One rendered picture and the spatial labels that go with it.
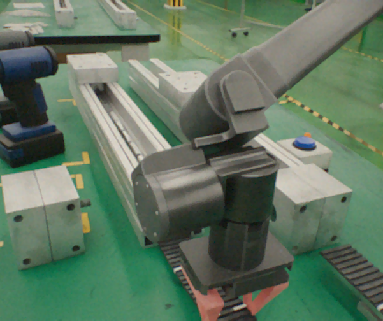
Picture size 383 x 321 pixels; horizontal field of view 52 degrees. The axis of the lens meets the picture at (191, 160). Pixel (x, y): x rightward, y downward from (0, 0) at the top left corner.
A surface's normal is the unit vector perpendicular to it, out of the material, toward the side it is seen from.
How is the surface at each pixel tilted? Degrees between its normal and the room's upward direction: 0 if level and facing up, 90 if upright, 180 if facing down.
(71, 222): 90
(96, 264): 0
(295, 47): 44
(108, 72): 90
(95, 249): 0
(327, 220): 90
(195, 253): 0
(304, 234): 90
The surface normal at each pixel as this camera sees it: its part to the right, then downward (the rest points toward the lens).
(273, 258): 0.04, -0.89
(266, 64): 0.35, -0.35
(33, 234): 0.44, 0.43
